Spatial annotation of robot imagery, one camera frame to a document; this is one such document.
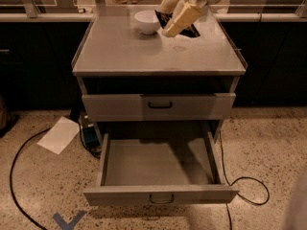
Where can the grey metal drawer cabinet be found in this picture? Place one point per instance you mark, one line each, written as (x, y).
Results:
(116, 58)

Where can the closed upper grey drawer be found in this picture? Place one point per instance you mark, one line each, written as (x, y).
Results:
(137, 107)

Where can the open lower grey drawer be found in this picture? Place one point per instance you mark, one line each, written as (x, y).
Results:
(173, 171)

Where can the white ceramic bowl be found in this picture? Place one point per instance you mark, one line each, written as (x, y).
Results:
(147, 22)

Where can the blue power box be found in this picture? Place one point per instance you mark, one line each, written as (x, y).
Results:
(90, 137)

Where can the white paper sheet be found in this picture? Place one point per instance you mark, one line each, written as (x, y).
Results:
(59, 136)

